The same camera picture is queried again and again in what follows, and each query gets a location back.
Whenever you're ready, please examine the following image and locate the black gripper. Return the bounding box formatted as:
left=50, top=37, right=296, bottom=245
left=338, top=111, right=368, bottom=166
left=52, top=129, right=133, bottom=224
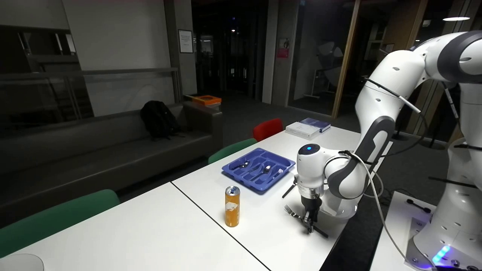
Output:
left=302, top=187, right=323, bottom=224

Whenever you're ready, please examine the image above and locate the orange lidded bin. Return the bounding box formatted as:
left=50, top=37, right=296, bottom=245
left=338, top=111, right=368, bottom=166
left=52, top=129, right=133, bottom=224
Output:
left=192, top=94, right=222, bottom=108

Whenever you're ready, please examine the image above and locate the black dumbbell shaped tool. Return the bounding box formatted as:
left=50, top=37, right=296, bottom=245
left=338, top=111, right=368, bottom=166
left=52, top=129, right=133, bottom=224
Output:
left=405, top=198, right=431, bottom=213

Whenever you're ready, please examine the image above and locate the framed wall notice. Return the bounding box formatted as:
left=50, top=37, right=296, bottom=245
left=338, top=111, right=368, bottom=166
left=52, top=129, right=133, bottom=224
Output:
left=180, top=29, right=195, bottom=52

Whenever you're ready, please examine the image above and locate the blue cutlery tray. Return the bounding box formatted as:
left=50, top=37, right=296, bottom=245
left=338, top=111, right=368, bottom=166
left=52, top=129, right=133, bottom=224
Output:
left=222, top=147, right=296, bottom=193

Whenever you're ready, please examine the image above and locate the grey sofa bench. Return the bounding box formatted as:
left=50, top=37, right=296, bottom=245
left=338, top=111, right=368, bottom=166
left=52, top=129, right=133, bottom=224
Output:
left=0, top=102, right=223, bottom=212

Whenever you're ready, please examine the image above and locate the black backpack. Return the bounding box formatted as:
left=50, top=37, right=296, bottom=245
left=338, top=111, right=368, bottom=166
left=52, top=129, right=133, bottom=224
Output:
left=140, top=100, right=180, bottom=138

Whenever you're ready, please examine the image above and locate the white square plate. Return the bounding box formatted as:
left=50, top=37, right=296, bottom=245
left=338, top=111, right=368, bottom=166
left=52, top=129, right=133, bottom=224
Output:
left=0, top=252, right=45, bottom=271

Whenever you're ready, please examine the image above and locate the orange drink can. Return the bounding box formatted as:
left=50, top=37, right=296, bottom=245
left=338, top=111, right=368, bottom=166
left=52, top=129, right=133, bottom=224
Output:
left=225, top=186, right=241, bottom=227

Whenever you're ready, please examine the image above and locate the blue book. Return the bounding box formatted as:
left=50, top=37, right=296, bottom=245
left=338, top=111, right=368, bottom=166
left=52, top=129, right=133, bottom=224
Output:
left=302, top=117, right=332, bottom=132

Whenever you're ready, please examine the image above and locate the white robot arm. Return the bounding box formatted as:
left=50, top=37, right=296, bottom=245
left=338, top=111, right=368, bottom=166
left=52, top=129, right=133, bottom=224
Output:
left=296, top=29, right=482, bottom=225

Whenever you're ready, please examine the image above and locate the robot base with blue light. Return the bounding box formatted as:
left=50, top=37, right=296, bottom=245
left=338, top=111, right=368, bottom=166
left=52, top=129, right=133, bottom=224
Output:
left=408, top=189, right=482, bottom=271

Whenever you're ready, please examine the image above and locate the red chair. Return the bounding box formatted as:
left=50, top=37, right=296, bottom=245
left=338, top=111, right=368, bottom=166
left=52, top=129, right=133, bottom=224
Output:
left=253, top=117, right=283, bottom=141

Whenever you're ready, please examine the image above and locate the green chair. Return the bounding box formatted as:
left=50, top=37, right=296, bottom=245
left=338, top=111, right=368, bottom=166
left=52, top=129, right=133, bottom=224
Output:
left=208, top=138, right=256, bottom=163
left=0, top=189, right=121, bottom=257

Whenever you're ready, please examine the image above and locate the black handled spoon on table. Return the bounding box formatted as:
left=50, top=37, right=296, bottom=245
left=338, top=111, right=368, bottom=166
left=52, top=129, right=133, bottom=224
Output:
left=282, top=183, right=297, bottom=198

